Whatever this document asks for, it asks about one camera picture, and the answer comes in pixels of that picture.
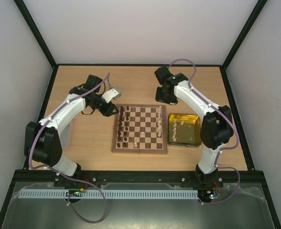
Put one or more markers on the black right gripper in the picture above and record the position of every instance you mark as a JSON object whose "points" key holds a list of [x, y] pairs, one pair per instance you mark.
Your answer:
{"points": [[165, 97]]}

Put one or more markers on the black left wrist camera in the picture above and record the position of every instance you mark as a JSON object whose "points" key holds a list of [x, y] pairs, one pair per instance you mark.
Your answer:
{"points": [[92, 81]]}

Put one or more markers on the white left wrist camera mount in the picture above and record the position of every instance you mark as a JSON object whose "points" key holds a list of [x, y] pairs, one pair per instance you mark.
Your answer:
{"points": [[111, 94]]}

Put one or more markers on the wooden folding chess board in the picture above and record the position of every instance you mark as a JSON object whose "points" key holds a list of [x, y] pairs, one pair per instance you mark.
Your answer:
{"points": [[139, 118]]}

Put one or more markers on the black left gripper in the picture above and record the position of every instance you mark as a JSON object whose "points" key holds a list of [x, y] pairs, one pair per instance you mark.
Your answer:
{"points": [[107, 111]]}

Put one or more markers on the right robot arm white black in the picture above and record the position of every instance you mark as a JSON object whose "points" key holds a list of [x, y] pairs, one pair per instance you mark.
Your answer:
{"points": [[216, 121]]}

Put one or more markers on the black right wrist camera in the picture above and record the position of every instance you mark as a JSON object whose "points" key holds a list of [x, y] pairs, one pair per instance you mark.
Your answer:
{"points": [[162, 74]]}

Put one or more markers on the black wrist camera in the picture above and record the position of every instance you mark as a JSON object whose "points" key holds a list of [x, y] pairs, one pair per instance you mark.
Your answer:
{"points": [[162, 74], [92, 81]]}

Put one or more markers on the black frame rail front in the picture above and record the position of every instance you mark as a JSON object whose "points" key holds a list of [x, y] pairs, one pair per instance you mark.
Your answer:
{"points": [[173, 178]]}

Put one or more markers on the gold metal tray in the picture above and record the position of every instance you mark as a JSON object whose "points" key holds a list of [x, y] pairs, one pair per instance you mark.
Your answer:
{"points": [[184, 130]]}

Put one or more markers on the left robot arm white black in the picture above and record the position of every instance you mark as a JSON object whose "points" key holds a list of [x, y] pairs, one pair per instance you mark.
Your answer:
{"points": [[42, 139]]}

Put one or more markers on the grey slotted cable duct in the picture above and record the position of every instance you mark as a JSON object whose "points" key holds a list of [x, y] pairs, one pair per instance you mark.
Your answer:
{"points": [[108, 194]]}

